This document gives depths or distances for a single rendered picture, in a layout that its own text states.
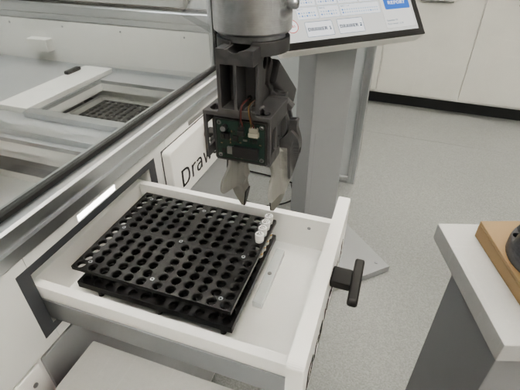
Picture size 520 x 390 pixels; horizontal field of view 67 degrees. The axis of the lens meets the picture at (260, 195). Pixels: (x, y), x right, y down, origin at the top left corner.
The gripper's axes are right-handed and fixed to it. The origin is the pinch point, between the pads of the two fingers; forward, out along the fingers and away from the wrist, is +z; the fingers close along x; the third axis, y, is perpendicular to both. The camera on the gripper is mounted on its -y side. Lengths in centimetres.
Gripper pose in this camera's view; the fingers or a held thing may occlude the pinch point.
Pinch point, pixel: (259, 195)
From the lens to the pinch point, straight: 50.4
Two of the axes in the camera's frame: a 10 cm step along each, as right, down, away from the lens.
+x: 9.5, 1.8, -2.7
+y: -3.2, 5.3, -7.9
